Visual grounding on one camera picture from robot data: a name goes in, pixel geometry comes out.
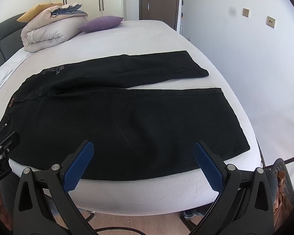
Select folded beige duvet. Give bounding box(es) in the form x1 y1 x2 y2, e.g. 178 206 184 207
21 2 89 53

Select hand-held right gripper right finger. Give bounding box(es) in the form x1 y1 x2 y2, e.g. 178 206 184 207
186 141 275 235

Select purple pillow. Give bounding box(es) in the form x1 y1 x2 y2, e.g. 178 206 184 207
78 15 124 33

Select grey shoe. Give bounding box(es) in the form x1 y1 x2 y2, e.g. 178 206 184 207
182 209 207 219

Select white pole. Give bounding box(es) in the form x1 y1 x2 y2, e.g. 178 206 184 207
178 0 186 34

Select black pants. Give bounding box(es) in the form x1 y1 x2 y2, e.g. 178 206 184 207
0 50 251 180

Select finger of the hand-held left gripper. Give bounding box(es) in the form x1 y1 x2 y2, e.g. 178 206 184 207
0 132 20 155

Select blue folded cloth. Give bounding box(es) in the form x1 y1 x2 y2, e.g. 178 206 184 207
50 6 88 18

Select brown door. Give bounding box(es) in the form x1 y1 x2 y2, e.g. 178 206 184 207
140 0 181 31

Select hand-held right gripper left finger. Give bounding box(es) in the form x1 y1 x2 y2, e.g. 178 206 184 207
12 140 98 235

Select grey padded headboard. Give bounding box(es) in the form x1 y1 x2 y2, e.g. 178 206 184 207
0 12 27 75

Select brown cloth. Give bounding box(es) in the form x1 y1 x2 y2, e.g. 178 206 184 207
274 170 294 213

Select yellow pillow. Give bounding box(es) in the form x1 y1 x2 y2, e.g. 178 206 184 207
17 3 64 22

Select white bed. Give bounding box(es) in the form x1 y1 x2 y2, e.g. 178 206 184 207
0 20 263 217

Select black mesh chair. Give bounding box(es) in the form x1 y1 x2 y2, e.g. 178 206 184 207
260 158 294 217

